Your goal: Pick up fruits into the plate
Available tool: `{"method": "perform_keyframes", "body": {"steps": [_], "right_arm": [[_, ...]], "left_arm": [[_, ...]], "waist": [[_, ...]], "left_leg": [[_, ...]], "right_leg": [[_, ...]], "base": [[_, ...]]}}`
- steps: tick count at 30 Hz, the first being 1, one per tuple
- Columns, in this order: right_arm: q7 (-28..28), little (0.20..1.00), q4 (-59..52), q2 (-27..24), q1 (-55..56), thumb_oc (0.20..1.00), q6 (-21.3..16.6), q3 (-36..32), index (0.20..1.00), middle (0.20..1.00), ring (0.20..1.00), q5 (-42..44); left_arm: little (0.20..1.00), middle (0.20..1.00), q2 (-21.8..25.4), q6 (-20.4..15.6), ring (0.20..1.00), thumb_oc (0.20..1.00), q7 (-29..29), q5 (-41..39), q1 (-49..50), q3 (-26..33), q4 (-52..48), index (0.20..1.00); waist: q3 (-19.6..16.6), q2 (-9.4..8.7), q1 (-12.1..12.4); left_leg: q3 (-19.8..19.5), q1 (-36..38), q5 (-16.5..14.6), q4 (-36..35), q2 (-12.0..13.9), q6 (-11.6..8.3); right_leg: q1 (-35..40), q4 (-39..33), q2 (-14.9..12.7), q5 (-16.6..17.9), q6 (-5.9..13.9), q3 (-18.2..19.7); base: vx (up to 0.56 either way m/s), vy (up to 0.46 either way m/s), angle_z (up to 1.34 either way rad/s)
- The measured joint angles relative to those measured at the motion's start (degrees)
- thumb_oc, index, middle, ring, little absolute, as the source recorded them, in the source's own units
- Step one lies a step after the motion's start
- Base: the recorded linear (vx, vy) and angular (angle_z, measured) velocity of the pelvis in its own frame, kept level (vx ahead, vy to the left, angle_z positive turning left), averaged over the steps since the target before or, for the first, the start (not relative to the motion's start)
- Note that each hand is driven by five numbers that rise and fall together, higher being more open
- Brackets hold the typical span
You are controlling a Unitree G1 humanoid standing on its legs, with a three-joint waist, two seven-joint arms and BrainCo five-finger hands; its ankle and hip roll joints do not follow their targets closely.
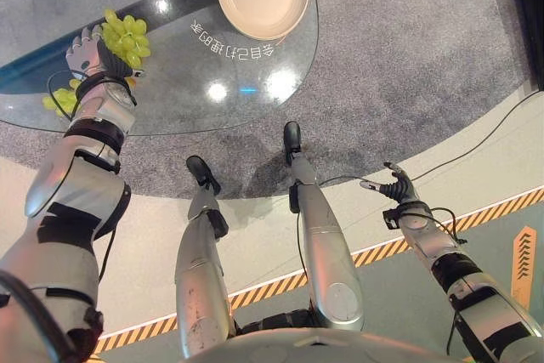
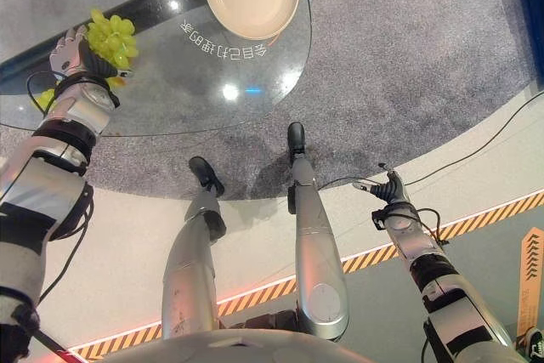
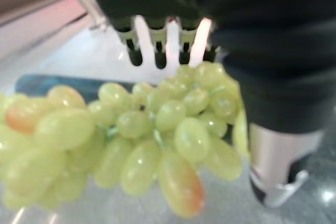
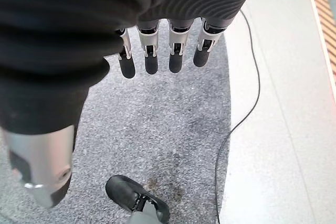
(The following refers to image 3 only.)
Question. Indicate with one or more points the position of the blue plate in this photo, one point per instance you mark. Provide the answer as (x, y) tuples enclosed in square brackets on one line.
[(63, 83)]

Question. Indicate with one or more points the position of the clear acrylic stand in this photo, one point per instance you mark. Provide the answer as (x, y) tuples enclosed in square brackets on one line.
[(85, 1)]

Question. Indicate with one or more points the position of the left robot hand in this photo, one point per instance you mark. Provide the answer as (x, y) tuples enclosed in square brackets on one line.
[(262, 37)]

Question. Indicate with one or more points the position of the green grape bunch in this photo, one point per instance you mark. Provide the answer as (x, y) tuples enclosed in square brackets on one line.
[(136, 140)]

